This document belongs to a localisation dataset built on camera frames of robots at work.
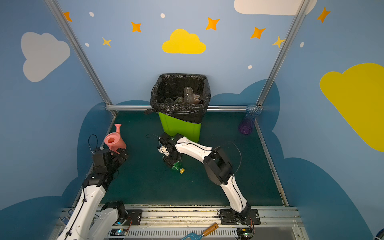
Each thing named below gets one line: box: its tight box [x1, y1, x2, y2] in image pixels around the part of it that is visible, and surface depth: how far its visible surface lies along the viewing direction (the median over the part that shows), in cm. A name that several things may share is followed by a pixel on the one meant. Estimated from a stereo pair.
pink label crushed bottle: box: [193, 93, 201, 104], surface depth 100 cm
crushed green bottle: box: [171, 161, 186, 174], surface depth 88 cm
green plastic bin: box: [158, 112, 202, 143], surface depth 90 cm
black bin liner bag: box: [144, 73, 211, 124], surface depth 92 cm
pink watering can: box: [104, 123, 127, 155], surface depth 93 cm
